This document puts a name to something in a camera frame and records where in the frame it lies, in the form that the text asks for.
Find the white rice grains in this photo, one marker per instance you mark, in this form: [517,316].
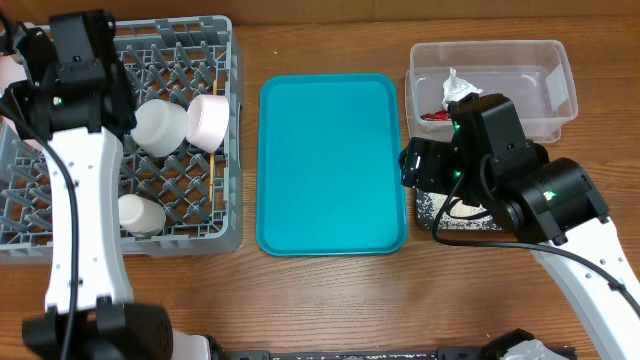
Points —
[459,217]

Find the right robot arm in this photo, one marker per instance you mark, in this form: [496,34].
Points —
[552,207]

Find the large white round plate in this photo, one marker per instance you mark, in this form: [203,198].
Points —
[11,72]

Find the wooden chopstick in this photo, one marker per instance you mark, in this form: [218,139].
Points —
[212,157]

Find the clear plastic waste bin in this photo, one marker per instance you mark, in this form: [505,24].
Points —
[534,74]

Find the white tissue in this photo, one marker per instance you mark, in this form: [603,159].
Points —
[456,88]

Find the white paper cup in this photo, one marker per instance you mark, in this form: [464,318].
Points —
[141,217]

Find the black plastic waste tray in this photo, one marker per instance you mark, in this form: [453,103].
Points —
[436,168]

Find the teal plastic serving tray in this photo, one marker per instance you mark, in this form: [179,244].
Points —
[327,177]

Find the light grey bowl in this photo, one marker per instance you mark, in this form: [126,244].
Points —
[160,127]

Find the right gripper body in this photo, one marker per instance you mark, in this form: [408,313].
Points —
[435,161]

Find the grey plastic dishwasher rack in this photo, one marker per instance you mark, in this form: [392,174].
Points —
[173,59]

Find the red snack wrapper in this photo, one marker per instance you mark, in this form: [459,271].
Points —
[436,116]

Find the small white bowl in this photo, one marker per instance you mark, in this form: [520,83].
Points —
[208,119]

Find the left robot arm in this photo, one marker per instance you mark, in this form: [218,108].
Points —
[77,102]

